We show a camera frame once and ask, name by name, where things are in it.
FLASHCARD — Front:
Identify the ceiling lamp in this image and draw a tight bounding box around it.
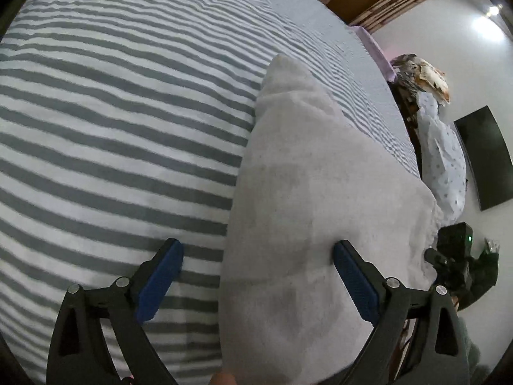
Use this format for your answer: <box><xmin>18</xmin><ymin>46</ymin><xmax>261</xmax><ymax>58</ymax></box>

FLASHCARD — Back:
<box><xmin>472</xmin><ymin>2</ymin><xmax>506</xmax><ymax>30</ymax></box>

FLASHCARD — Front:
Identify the wooden slat panel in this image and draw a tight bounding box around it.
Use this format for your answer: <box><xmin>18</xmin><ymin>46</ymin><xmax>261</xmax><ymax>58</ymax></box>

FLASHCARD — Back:
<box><xmin>348</xmin><ymin>0</ymin><xmax>446</xmax><ymax>35</ymax></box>

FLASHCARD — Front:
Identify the patterned cloth pile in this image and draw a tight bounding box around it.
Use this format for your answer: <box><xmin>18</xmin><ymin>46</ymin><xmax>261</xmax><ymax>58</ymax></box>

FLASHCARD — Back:
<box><xmin>391</xmin><ymin>53</ymin><xmax>451</xmax><ymax>106</ymax></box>

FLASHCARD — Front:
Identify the white fluffy towel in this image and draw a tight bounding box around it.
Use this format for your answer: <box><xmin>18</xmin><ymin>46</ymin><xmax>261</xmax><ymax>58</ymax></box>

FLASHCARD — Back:
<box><xmin>218</xmin><ymin>53</ymin><xmax>443</xmax><ymax>385</ymax></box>

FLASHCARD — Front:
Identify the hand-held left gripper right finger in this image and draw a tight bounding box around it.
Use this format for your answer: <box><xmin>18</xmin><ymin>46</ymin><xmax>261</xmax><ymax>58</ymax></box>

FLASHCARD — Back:
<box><xmin>316</xmin><ymin>239</ymin><xmax>470</xmax><ymax>385</ymax></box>

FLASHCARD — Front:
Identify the grey white striped bed sheet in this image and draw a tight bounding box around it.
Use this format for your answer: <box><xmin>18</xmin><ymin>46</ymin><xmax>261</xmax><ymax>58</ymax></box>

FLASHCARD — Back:
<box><xmin>0</xmin><ymin>0</ymin><xmax>421</xmax><ymax>385</ymax></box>

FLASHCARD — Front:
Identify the lavender bed sheet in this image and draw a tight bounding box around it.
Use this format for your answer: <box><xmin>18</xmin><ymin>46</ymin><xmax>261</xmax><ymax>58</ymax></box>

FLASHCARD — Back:
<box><xmin>348</xmin><ymin>25</ymin><xmax>398</xmax><ymax>84</ymax></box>

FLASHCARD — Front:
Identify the black wall screen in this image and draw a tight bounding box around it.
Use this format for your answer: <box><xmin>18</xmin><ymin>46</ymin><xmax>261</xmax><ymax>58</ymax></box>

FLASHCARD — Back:
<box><xmin>453</xmin><ymin>105</ymin><xmax>513</xmax><ymax>212</ymax></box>

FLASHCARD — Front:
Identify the dark wooden furniture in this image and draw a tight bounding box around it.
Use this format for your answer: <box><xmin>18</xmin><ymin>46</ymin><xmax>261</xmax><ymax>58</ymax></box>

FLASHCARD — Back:
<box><xmin>390</xmin><ymin>81</ymin><xmax>426</xmax><ymax>179</ymax></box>

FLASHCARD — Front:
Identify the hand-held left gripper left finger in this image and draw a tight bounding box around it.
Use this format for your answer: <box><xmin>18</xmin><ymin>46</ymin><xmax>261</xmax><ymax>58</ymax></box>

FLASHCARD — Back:
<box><xmin>46</xmin><ymin>238</ymin><xmax>185</xmax><ymax>385</ymax></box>

